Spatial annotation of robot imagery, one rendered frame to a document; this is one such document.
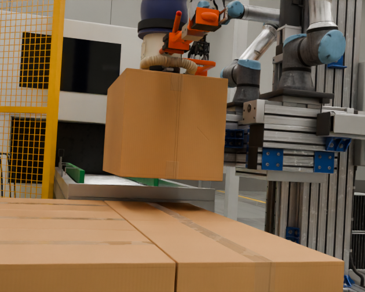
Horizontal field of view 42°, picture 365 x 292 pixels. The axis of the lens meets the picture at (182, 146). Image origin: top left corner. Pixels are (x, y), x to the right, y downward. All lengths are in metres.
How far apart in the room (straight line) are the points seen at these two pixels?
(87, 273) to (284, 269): 0.42
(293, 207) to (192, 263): 1.25
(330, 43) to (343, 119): 0.28
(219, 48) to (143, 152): 10.31
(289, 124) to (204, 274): 1.01
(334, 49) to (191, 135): 0.61
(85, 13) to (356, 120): 9.96
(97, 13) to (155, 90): 9.77
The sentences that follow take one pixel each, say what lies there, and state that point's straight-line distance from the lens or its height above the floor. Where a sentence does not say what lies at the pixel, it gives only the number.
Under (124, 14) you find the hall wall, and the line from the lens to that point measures 11.60.
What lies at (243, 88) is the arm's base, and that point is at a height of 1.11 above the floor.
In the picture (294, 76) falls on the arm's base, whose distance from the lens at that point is 1.95.
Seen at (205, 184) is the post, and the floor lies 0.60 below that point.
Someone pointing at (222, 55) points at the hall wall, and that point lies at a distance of 12.00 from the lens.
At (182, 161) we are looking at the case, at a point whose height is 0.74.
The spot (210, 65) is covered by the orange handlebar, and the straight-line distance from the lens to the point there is 2.24.
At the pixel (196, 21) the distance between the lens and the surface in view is 1.53.
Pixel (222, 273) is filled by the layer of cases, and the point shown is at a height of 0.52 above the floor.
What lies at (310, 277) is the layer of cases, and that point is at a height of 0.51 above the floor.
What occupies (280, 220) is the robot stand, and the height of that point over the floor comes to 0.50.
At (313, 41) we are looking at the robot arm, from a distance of 1.89.
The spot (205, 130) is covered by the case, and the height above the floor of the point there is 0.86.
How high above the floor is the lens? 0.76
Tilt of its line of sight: 1 degrees up
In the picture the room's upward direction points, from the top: 3 degrees clockwise
